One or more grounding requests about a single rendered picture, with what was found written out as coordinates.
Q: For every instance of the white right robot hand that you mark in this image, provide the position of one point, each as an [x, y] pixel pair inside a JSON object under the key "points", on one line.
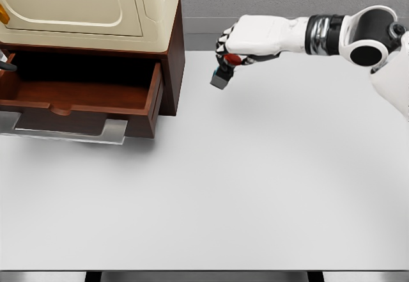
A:
{"points": [[259, 36]]}

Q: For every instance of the grey switch with red button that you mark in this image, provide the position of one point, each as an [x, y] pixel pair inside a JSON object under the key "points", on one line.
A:
{"points": [[221, 79]]}

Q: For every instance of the brown cabinet with cream top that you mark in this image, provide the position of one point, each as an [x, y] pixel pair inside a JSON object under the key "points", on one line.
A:
{"points": [[80, 7]]}

